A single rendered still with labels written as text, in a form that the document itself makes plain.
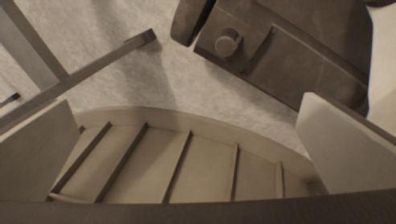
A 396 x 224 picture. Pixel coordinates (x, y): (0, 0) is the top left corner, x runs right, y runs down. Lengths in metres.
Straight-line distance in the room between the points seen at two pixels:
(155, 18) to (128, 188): 0.54
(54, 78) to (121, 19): 0.31
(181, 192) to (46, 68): 0.50
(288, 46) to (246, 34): 0.09
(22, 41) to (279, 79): 0.53
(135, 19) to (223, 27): 0.37
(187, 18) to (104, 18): 0.40
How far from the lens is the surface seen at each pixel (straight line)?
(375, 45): 0.27
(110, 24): 0.76
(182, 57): 0.68
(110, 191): 0.74
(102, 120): 1.02
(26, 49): 0.53
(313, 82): 0.47
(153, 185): 0.70
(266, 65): 0.44
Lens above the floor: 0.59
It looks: 49 degrees down
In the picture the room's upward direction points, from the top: 159 degrees counter-clockwise
